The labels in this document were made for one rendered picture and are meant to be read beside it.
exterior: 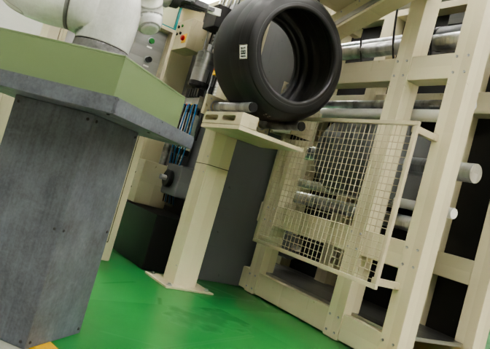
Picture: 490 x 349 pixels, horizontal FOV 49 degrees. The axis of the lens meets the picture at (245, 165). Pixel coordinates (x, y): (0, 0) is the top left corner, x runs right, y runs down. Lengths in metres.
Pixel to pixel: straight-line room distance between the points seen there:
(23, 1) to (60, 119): 0.35
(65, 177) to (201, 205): 1.34
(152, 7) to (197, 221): 1.11
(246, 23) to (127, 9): 0.89
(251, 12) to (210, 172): 0.81
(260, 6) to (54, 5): 1.06
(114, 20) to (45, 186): 0.48
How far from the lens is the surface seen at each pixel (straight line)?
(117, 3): 1.56
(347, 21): 2.84
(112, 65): 1.31
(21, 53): 1.46
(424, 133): 2.33
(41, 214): 1.46
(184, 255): 2.70
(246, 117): 2.33
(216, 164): 2.69
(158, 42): 2.98
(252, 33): 2.34
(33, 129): 1.51
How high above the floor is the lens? 0.51
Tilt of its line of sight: 3 degrees up
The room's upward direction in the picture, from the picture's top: 16 degrees clockwise
